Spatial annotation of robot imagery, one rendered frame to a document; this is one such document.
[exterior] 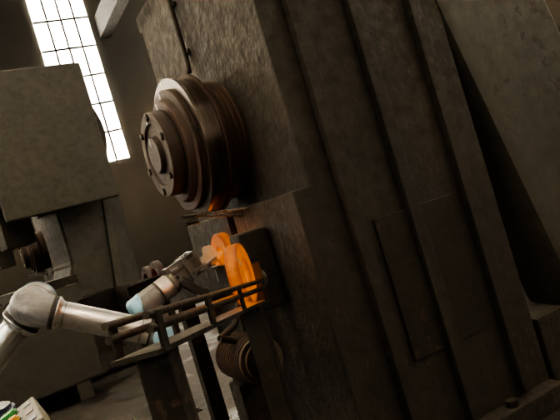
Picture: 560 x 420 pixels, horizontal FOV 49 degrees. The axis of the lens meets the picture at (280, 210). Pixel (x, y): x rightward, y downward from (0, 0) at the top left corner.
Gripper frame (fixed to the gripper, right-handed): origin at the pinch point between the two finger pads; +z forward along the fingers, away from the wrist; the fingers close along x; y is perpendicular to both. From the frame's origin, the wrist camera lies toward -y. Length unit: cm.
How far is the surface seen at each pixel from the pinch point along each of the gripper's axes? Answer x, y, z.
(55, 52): 995, 338, 282
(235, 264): -55, 5, -17
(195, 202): -3.8, 19.2, 0.6
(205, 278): 12.4, -5.5, -6.2
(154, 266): 86, 0, -2
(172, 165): -12.4, 33.3, -1.9
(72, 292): 237, 1, -21
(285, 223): -38.8, 2.3, 7.2
